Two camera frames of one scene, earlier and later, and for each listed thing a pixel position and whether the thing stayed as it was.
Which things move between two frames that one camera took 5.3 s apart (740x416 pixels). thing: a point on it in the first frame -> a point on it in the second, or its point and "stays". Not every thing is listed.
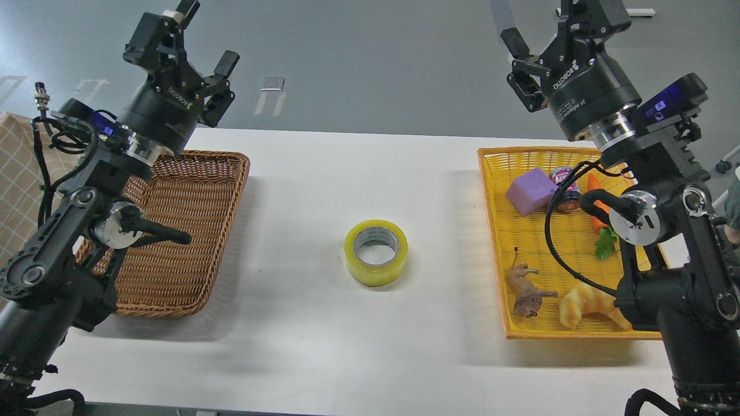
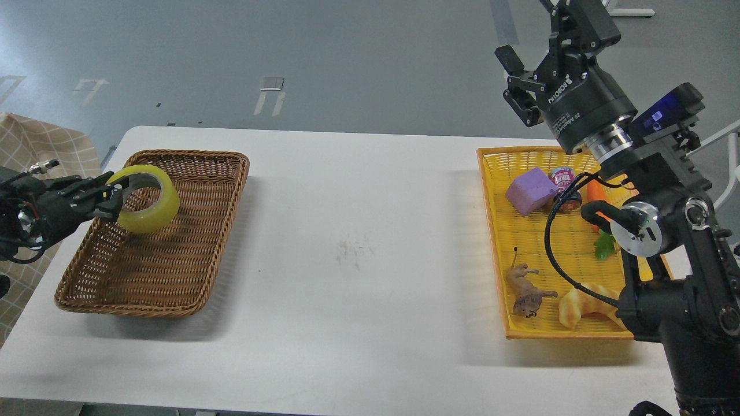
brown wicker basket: x=198 y=193 stays
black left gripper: x=166 y=107 -> x=62 y=203
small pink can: x=569 y=199 stays
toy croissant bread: x=584 y=299 stays
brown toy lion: x=528 y=299 stays
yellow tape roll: x=379 y=275 -> x=156 y=217
